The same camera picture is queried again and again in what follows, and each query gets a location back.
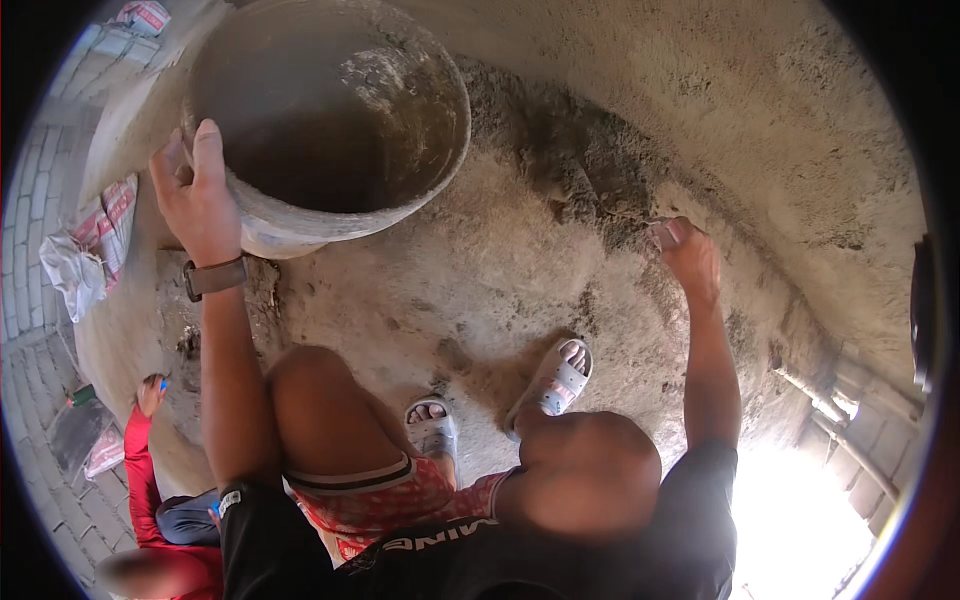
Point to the person's right hand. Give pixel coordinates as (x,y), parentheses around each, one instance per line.
(694,262)

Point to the person's left hand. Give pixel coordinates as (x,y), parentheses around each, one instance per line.
(196,206)

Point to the person's right fingers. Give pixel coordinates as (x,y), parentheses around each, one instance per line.
(670,232)

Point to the grey mortar-crusted bucket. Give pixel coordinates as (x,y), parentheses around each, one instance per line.
(330,127)

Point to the grey mortar heap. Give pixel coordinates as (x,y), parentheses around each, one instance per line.
(577,172)

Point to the wooden poles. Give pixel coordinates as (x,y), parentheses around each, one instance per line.
(832,412)

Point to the person's body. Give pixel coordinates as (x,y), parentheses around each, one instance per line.
(645,525)

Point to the person's legs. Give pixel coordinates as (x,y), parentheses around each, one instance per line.
(330,412)

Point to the brown wrist watch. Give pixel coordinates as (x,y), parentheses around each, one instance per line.
(217,277)

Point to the folded white red cement bag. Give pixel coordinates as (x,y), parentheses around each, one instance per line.
(144,16)

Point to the crumpled white red cement bag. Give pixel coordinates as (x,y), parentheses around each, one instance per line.
(86,251)

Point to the pink white plastic bag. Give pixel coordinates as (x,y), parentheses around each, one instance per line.
(105,454)

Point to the green bottle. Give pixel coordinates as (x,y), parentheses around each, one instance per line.
(81,395)

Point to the dark plastic bag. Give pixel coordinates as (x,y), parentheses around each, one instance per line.
(75,433)

